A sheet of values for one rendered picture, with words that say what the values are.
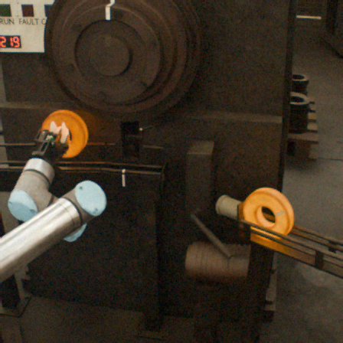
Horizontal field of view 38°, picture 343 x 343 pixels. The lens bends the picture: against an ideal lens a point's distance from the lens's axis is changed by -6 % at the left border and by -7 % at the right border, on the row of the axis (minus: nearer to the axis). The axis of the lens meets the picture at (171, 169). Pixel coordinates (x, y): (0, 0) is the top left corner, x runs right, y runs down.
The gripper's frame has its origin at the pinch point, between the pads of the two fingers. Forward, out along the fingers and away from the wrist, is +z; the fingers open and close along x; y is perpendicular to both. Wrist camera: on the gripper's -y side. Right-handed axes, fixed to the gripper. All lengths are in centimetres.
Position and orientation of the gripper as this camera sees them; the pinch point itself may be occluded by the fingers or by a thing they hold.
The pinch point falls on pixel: (63, 129)
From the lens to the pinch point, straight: 167.4
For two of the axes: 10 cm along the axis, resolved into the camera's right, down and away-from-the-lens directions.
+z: 1.8, -7.0, 6.9
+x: -9.8, -0.9, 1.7
